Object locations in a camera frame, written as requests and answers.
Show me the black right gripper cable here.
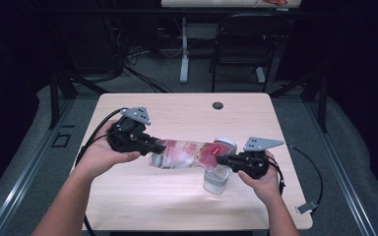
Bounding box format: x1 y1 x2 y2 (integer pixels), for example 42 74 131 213
266 145 324 211

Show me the person's left hand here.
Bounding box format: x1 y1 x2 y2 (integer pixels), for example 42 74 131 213
74 119 143 181

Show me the aluminium floor rail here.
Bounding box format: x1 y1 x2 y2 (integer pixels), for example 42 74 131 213
304 100 378 236
0 97 76 236

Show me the red and white refill pouch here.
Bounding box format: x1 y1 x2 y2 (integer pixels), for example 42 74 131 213
149 139 228 171

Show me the light wooden desk top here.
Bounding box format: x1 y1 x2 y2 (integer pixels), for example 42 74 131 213
160 0 303 9

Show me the grey cable clip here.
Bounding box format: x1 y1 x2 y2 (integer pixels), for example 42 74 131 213
294 200 320 215

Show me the white lidded container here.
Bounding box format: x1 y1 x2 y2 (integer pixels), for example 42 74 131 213
202 137 238 196

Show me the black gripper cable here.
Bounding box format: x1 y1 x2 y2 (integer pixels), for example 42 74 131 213
266 145 324 211
74 107 128 236

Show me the person's right hand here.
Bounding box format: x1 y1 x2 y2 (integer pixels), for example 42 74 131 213
237 149 285 207

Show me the black metal stand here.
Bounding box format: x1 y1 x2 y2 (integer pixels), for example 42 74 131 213
47 69 110 130
269 69 330 134

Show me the bundle of floor cables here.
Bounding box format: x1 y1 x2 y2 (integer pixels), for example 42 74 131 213
103 13 175 94

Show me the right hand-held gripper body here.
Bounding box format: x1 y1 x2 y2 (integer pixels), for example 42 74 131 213
231 136 285 180

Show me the black folding chair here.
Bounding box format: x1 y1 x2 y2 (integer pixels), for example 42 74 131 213
209 13 292 93

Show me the white desk leg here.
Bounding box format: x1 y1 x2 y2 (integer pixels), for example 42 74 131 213
179 17 191 85

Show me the black floor socket frame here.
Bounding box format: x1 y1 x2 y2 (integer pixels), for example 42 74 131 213
51 132 73 148

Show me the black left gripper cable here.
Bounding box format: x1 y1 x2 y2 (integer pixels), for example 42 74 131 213
74 107 128 236

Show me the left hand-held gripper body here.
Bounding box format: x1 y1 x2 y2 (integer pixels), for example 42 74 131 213
106 106 158 155

